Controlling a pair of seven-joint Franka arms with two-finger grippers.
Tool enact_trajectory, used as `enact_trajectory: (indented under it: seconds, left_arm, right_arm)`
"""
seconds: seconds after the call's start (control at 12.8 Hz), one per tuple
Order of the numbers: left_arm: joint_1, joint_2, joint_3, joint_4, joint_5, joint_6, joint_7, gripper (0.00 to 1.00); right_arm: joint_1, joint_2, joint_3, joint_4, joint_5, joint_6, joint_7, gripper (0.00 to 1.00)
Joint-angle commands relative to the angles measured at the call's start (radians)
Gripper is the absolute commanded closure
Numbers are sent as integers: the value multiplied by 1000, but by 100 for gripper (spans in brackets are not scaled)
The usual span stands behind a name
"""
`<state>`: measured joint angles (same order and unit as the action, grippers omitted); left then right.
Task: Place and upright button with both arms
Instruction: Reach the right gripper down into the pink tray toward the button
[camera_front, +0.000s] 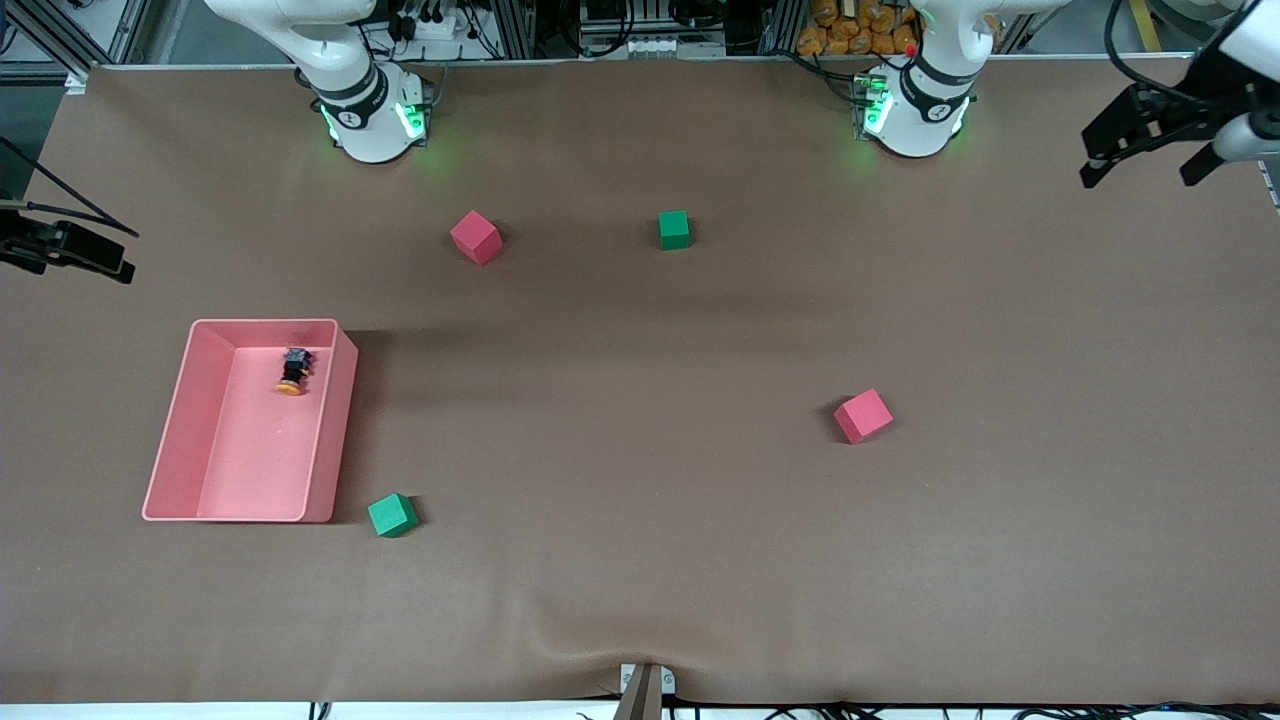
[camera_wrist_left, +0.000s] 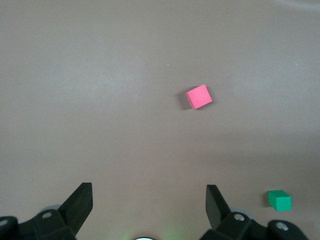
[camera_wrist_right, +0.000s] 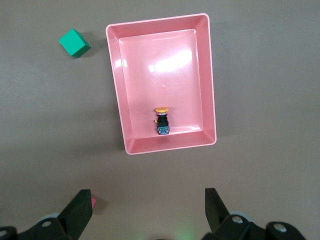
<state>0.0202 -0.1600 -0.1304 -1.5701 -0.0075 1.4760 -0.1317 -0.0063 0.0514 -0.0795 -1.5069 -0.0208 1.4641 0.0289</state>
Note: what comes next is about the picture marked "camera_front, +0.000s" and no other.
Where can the silver electronics rack box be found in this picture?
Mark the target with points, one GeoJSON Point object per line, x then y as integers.
{"type": "Point", "coordinates": [650, 40]}

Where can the pink foam cube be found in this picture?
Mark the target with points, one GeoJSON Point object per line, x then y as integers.
{"type": "Point", "coordinates": [475, 238]}
{"type": "Point", "coordinates": [863, 417]}

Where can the green foam cube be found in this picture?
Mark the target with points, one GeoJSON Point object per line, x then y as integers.
{"type": "Point", "coordinates": [392, 516]}
{"type": "Point", "coordinates": [674, 231]}

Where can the pink plastic tray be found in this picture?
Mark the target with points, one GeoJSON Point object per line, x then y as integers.
{"type": "Point", "coordinates": [255, 440]}

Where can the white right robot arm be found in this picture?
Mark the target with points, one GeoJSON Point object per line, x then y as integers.
{"type": "Point", "coordinates": [365, 115]}

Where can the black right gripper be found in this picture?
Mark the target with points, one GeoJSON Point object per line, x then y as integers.
{"type": "Point", "coordinates": [26, 243]}

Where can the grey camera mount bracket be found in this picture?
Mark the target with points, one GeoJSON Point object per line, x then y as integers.
{"type": "Point", "coordinates": [645, 692]}

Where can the brown table cover sheet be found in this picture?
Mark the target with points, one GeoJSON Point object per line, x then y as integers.
{"type": "Point", "coordinates": [640, 560]}

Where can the orange capped black button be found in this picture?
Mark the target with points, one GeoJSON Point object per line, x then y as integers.
{"type": "Point", "coordinates": [293, 372]}

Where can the white power strip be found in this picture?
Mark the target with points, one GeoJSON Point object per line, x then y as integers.
{"type": "Point", "coordinates": [430, 25]}

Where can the orange packaged snack pile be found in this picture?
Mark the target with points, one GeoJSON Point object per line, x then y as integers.
{"type": "Point", "coordinates": [850, 30]}

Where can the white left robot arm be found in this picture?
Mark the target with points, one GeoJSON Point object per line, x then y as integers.
{"type": "Point", "coordinates": [920, 110]}

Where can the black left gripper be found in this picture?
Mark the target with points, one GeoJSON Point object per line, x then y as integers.
{"type": "Point", "coordinates": [1196, 103]}

